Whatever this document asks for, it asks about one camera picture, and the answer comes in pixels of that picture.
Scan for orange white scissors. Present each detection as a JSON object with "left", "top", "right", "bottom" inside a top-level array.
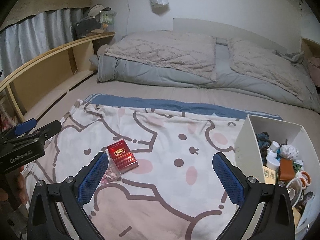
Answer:
[{"left": 297, "top": 171, "right": 312, "bottom": 189}]

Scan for clear tape roll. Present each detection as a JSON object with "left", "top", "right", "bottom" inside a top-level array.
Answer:
[{"left": 286, "top": 178, "right": 303, "bottom": 207}]

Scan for gold tea box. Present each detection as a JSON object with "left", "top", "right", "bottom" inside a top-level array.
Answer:
[{"left": 263, "top": 166, "right": 277, "bottom": 185}]

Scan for wooden side shelf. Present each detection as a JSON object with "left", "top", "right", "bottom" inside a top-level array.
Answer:
[{"left": 1, "top": 32, "right": 115, "bottom": 129}]

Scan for brown leather case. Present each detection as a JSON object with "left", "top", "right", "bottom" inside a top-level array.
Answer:
[{"left": 278, "top": 158, "right": 295, "bottom": 181}]

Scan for white plastic bottle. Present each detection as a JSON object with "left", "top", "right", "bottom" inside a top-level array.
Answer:
[{"left": 266, "top": 141, "right": 280, "bottom": 171}]

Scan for green hair clip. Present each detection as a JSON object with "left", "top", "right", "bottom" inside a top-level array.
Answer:
[{"left": 293, "top": 162, "right": 303, "bottom": 173}]

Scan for white cardboard box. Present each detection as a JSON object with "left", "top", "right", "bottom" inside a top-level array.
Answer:
[{"left": 234, "top": 115, "right": 319, "bottom": 239}]

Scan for white knitted cloth ball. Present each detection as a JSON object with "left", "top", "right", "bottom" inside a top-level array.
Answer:
[{"left": 280, "top": 145, "right": 299, "bottom": 161}]

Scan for dark blue figurine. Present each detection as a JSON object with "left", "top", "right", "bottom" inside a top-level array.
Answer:
[{"left": 255, "top": 132, "right": 271, "bottom": 152}]

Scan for bag of pink snacks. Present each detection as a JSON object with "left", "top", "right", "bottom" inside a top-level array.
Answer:
[{"left": 100, "top": 160, "right": 121, "bottom": 185}]

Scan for grey window curtain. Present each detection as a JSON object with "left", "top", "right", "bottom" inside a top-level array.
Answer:
[{"left": 1, "top": 8, "right": 83, "bottom": 78}]

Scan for red cigarette pack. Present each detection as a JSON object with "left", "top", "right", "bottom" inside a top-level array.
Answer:
[{"left": 107, "top": 140, "right": 138, "bottom": 174}]

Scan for grey folded duvet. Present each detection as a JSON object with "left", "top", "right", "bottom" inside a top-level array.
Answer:
[{"left": 90, "top": 37, "right": 319, "bottom": 112}]

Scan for black bag on shelf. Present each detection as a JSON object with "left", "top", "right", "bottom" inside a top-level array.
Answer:
[{"left": 73, "top": 17, "right": 102, "bottom": 39}]

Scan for cartoon bear blanket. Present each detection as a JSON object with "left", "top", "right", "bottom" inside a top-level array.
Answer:
[{"left": 23, "top": 93, "right": 284, "bottom": 240}]

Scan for beige printed curtain valance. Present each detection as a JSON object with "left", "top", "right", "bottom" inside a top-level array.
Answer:
[{"left": 1, "top": 0, "right": 91, "bottom": 30}]

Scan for white cap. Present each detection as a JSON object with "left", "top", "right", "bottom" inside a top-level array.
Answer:
[{"left": 87, "top": 4, "right": 111, "bottom": 17}]

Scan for right beige quilted blanket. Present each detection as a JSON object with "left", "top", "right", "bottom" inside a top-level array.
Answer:
[{"left": 227, "top": 38, "right": 305, "bottom": 101}]

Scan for beige quilted blanket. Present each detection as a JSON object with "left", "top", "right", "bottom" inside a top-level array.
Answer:
[
  {"left": 227, "top": 38, "right": 305, "bottom": 101},
  {"left": 105, "top": 30, "right": 216, "bottom": 81}
]

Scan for pink clothes pile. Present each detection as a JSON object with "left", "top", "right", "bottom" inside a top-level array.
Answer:
[{"left": 308, "top": 57, "right": 320, "bottom": 83}]

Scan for left beige quilted blanket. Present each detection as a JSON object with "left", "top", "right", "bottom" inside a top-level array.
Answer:
[{"left": 105, "top": 30, "right": 216, "bottom": 81}]

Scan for white headboard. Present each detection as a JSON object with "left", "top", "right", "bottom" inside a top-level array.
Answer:
[{"left": 173, "top": 18, "right": 301, "bottom": 53}]

